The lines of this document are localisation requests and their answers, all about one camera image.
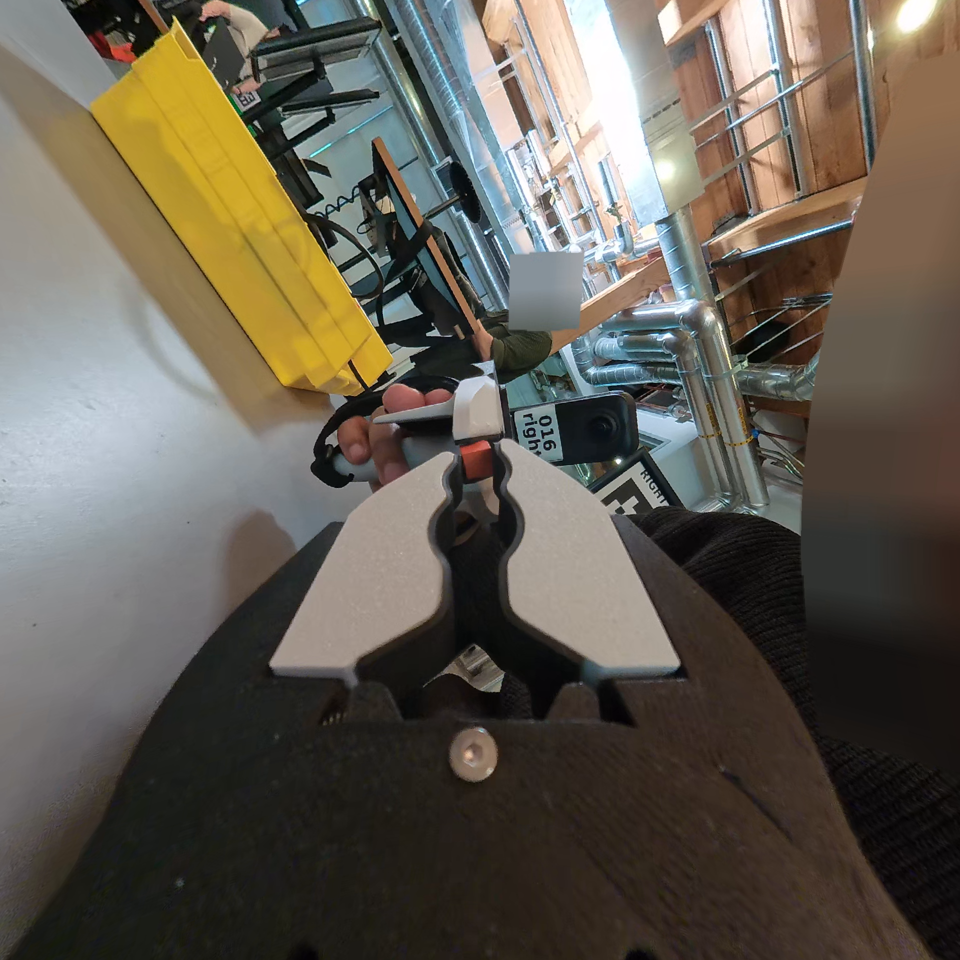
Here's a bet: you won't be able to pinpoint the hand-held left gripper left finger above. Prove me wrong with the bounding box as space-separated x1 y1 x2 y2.
268 450 460 687

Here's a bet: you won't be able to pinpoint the yellow storage bin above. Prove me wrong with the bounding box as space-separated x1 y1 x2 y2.
90 16 395 397

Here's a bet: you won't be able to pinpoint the person's right hand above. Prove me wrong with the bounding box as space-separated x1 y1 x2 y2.
337 382 453 495

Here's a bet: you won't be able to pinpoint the grey rectangular air duct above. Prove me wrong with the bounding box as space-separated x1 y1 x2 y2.
603 0 702 226

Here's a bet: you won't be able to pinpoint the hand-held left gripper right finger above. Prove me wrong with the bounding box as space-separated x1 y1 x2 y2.
495 438 684 685

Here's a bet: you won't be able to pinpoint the black desk wooden edge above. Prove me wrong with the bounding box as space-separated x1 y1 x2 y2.
371 137 481 339

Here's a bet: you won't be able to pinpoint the wooden ceiling beam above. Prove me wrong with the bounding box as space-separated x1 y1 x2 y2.
551 258 669 354

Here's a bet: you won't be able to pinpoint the silver ventilation ducts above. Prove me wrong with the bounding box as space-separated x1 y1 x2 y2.
573 202 822 515

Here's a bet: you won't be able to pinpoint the framed tag sign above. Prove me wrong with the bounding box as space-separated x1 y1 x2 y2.
588 450 685 520

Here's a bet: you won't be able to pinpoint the black cable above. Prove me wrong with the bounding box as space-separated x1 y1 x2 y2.
307 213 387 301

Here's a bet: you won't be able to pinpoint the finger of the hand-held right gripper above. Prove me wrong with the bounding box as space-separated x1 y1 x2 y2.
453 483 500 526
372 375 504 444

